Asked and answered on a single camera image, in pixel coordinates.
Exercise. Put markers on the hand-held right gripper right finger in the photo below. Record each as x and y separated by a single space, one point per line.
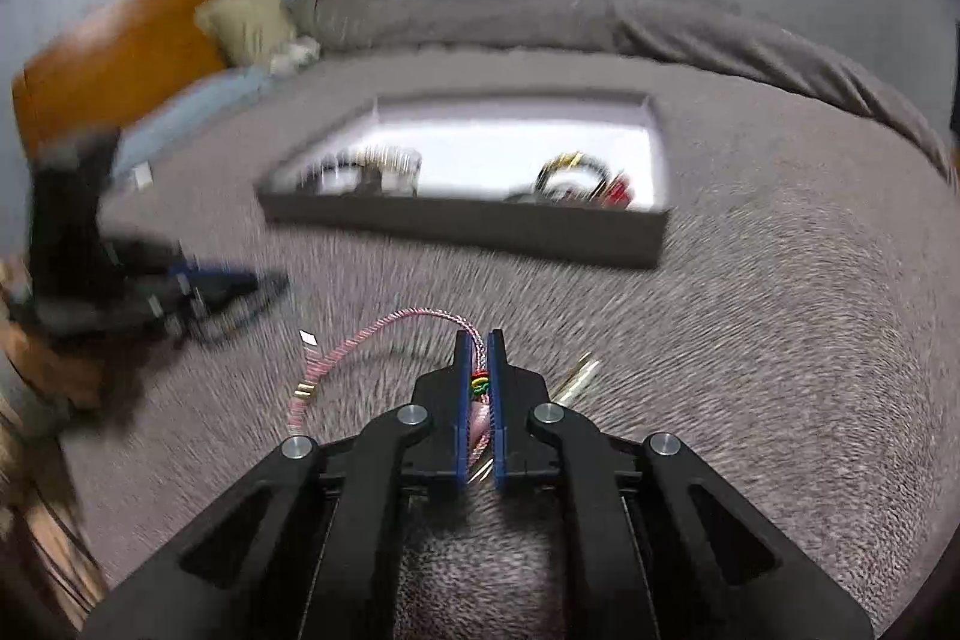
501 445

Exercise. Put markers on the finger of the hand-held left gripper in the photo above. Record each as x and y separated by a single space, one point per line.
176 317
217 276

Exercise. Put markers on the grey duvet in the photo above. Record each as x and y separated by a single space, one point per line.
600 25

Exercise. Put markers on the person's left hand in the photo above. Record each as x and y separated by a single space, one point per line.
52 370

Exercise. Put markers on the small white tag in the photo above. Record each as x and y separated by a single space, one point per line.
308 337

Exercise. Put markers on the wooden headboard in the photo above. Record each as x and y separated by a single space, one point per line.
135 48

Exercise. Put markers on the olive pillow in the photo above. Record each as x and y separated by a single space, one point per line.
255 18

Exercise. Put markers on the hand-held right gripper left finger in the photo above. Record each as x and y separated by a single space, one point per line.
461 445

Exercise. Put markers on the shallow grey cardboard box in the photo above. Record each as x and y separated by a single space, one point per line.
465 231

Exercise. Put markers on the striped pillow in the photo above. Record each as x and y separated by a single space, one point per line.
296 57

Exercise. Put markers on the blue pillow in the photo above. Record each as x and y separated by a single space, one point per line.
195 115

